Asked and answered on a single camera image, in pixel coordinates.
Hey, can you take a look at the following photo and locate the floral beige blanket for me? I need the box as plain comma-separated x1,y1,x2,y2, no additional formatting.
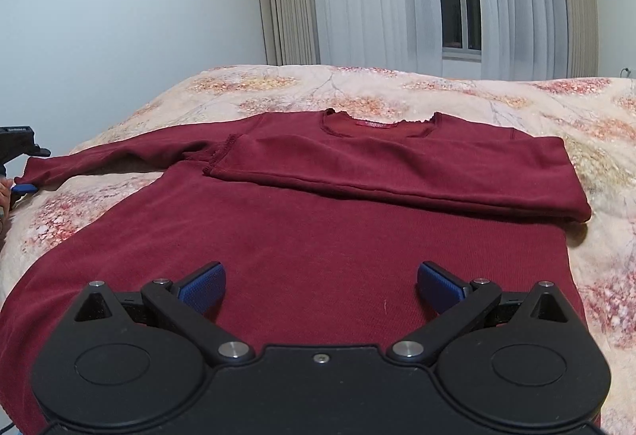
0,64,636,435

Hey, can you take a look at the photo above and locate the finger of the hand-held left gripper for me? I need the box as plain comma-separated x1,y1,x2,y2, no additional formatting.
7,184,39,212

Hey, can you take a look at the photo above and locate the maroon long-sleeve sweater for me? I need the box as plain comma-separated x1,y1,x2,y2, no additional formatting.
0,109,592,435

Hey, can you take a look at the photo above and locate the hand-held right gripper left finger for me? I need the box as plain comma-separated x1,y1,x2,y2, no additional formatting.
72,261,255,363

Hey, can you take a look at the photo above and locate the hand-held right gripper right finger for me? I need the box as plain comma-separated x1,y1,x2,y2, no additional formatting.
386,261,583,362

